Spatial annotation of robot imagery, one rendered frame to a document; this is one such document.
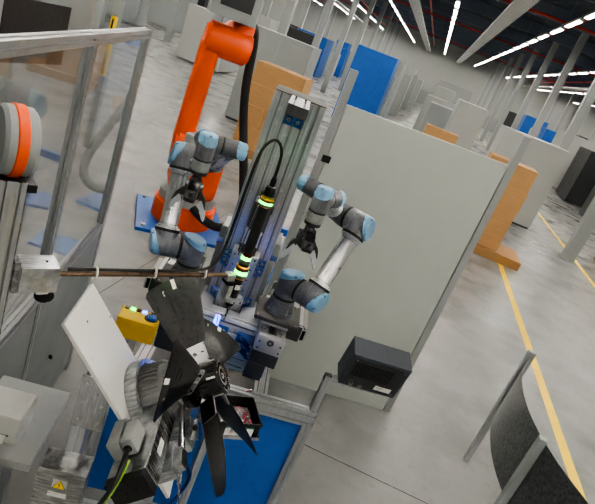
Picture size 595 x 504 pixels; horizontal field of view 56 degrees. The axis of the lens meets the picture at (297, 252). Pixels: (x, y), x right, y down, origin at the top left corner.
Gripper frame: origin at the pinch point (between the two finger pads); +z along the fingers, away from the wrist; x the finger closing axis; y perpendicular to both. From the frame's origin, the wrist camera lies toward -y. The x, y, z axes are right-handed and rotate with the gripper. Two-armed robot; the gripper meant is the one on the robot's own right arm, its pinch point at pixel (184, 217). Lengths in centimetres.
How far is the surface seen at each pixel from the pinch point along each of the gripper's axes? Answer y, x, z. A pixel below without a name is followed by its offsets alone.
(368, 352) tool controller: -19, -88, 24
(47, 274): -88, 22, -8
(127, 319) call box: -19.5, 8.3, 41.0
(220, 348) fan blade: -39, -28, 29
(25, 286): -91, 26, -5
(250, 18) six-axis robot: 349, 15, -74
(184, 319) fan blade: -54, -13, 13
